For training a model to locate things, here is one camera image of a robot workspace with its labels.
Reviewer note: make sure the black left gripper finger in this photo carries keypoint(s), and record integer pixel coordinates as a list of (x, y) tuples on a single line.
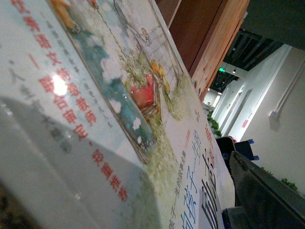
[(261, 201)]

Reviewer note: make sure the white illustrated children's book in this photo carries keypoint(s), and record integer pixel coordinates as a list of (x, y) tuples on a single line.
[(100, 125)]

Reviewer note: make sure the left wooden shelf cabinet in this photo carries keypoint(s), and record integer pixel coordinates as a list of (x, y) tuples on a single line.
[(203, 31)]

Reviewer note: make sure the black and blue device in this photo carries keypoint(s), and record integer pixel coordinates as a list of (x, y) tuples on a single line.
[(227, 145)]

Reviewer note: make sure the green plant row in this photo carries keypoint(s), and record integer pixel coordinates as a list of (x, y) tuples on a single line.
[(215, 128)]

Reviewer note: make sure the white wall junction box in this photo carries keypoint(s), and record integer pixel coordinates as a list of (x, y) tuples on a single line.
[(274, 115)]

